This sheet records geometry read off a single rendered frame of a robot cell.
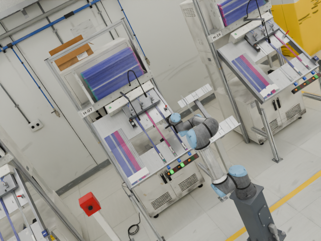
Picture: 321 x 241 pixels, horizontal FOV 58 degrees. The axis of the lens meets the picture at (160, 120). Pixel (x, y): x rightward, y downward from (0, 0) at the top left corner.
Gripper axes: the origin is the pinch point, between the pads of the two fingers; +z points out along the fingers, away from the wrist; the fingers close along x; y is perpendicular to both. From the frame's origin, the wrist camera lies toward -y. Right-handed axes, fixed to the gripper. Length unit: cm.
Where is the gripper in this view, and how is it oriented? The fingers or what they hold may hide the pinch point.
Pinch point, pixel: (171, 125)
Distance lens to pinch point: 256.9
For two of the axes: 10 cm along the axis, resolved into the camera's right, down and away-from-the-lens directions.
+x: -8.4, 5.2, -1.7
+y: -5.4, -8.4, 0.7
